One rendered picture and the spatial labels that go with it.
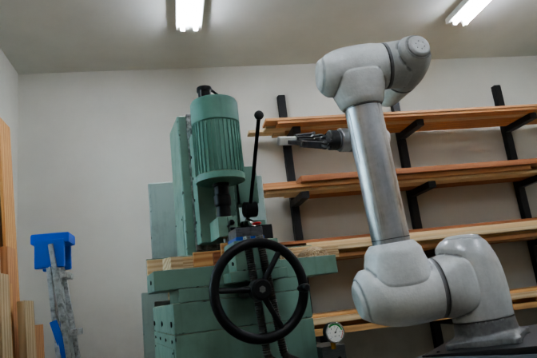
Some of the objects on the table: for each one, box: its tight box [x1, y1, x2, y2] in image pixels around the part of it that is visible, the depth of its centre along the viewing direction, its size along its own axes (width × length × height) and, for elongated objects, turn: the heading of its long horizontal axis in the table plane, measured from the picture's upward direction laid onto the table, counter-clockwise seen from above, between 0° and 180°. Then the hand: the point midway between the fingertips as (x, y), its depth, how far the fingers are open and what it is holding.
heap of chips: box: [297, 247, 332, 258], centre depth 184 cm, size 9×14×4 cm, turn 175°
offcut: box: [162, 257, 183, 270], centre depth 165 cm, size 4×5×4 cm
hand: (287, 141), depth 194 cm, fingers closed
